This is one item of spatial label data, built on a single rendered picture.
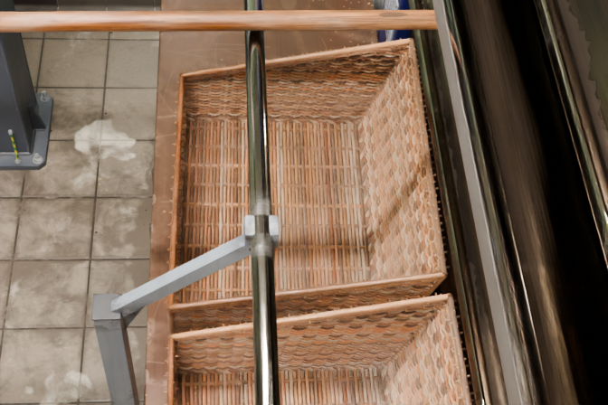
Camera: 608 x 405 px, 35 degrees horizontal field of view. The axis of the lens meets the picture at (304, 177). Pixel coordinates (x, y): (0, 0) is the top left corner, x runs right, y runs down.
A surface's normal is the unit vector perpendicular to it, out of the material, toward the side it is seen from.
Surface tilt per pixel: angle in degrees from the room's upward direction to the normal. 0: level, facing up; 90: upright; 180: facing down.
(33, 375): 0
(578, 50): 70
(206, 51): 0
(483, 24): 11
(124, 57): 0
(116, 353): 90
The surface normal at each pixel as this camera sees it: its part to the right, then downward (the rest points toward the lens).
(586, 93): -0.91, -0.20
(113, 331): 0.06, 0.81
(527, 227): 0.25, -0.57
